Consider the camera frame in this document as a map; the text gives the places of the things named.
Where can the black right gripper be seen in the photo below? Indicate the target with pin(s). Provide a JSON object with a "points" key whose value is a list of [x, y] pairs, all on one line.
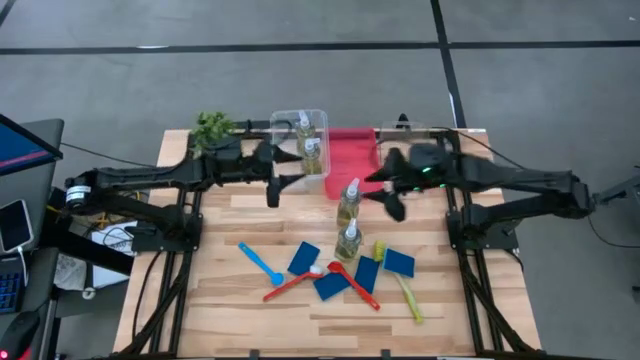
{"points": [[430, 167]]}

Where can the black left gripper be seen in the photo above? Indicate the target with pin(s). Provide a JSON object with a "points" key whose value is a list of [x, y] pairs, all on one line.
{"points": [[245, 162]]}

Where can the clear yellow soap pump bottle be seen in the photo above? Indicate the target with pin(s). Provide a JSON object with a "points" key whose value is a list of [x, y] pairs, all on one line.
{"points": [[348, 241], [304, 127], [311, 156], [348, 202]]}

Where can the blue rectangular sponge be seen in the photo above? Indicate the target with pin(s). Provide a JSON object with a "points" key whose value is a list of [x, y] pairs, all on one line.
{"points": [[303, 258], [330, 286], [399, 263], [367, 274]]}

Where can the red dish brush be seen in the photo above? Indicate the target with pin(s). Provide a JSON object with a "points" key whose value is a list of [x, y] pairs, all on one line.
{"points": [[357, 287], [287, 289]]}

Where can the blue dish brush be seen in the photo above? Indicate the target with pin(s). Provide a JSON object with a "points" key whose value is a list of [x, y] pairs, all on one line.
{"points": [[276, 278]]}

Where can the yellow-green dish brush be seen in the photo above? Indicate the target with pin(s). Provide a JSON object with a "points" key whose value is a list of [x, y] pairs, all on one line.
{"points": [[411, 300]]}

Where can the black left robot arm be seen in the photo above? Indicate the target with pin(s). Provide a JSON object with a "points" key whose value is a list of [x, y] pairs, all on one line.
{"points": [[150, 175]]}

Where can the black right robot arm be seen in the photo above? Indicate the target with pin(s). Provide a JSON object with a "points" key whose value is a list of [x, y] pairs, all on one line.
{"points": [[525, 180]]}

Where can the tall clear plastic bin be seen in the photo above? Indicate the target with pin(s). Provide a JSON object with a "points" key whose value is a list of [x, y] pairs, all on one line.
{"points": [[312, 186]]}

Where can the red translucent plastic bin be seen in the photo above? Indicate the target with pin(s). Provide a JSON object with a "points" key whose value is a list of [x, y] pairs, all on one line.
{"points": [[352, 155]]}

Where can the green potted plant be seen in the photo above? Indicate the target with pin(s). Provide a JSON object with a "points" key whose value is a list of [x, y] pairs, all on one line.
{"points": [[212, 127]]}

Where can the black plastic clamp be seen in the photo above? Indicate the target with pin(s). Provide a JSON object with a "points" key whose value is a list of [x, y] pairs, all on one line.
{"points": [[255, 354], [385, 354]]}

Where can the white round cap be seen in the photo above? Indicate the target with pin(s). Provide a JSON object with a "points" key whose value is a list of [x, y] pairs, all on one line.
{"points": [[89, 293]]}

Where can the grey metal stand leg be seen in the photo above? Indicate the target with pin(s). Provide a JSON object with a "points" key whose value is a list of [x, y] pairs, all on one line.
{"points": [[620, 190]]}

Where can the white paper sheets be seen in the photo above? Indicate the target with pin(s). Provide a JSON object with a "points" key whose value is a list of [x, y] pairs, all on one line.
{"points": [[75, 272]]}

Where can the black desk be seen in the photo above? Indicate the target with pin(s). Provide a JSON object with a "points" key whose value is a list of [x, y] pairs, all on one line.
{"points": [[50, 200]]}

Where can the open laptop blue screen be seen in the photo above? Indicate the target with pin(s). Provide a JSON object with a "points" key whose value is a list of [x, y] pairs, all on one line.
{"points": [[20, 150]]}

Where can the smartphone with white case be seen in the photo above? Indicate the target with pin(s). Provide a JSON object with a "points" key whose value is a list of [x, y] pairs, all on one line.
{"points": [[14, 225]]}

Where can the black backlit keyboard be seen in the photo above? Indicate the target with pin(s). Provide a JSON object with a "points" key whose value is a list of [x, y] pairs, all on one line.
{"points": [[9, 292]]}

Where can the black computer mouse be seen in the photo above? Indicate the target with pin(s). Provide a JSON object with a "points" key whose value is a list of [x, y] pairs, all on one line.
{"points": [[17, 335]]}

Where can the black aluminium table frame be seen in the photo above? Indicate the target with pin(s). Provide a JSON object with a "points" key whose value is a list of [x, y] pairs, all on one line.
{"points": [[256, 135]]}

